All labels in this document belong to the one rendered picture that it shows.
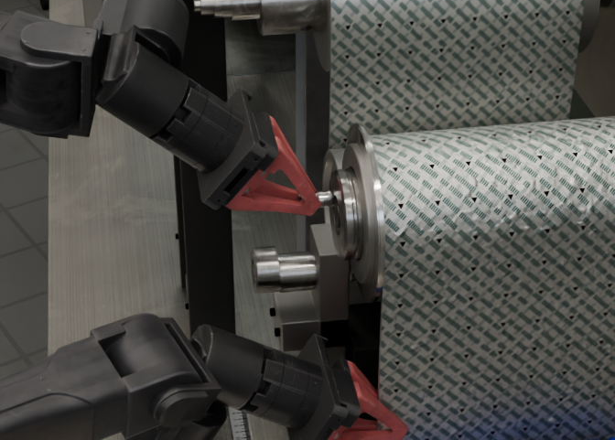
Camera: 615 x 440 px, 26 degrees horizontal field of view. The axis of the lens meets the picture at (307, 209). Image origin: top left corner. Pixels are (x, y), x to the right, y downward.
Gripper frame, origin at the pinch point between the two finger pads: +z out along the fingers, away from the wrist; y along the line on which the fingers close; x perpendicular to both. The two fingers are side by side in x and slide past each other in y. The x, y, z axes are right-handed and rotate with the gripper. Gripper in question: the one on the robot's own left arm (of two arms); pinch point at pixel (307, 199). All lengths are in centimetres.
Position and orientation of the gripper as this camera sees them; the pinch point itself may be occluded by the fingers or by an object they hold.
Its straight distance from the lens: 110.3
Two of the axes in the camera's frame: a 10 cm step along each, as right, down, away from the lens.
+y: 1.5, 5.2, -8.4
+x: 6.5, -7.0, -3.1
